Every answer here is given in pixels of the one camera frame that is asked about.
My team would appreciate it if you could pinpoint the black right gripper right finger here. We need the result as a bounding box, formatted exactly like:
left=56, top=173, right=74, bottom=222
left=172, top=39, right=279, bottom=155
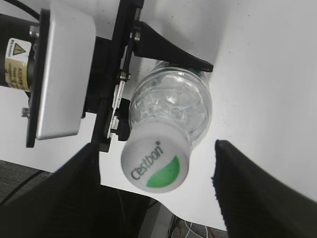
left=212, top=140, right=317, bottom=238

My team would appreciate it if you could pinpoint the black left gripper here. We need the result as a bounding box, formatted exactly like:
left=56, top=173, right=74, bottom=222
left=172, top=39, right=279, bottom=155
left=83, top=0, right=213, bottom=152

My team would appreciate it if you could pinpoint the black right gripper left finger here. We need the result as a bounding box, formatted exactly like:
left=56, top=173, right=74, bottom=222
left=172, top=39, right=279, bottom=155
left=0, top=143, right=101, bottom=238

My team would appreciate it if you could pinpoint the clear cestbon water bottle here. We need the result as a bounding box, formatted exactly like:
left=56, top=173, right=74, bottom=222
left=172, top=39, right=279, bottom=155
left=120, top=60, right=213, bottom=194

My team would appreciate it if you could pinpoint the white green bottle cap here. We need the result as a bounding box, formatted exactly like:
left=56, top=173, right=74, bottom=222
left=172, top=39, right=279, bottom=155
left=121, top=121, right=191, bottom=193

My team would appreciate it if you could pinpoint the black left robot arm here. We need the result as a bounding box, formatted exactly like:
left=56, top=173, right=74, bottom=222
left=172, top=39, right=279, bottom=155
left=0, top=0, right=213, bottom=152

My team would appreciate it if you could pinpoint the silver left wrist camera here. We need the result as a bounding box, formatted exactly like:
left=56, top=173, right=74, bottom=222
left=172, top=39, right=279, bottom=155
left=26, top=1, right=96, bottom=148

